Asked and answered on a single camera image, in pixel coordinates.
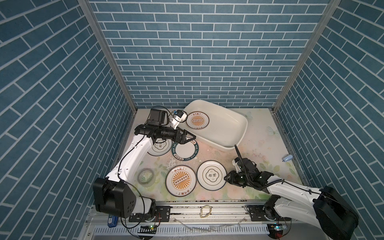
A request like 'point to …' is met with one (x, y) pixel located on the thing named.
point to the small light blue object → (287, 158)
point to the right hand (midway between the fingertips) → (223, 178)
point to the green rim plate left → (186, 152)
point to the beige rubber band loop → (201, 211)
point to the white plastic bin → (226, 128)
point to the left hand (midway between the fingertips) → (190, 135)
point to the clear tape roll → (146, 177)
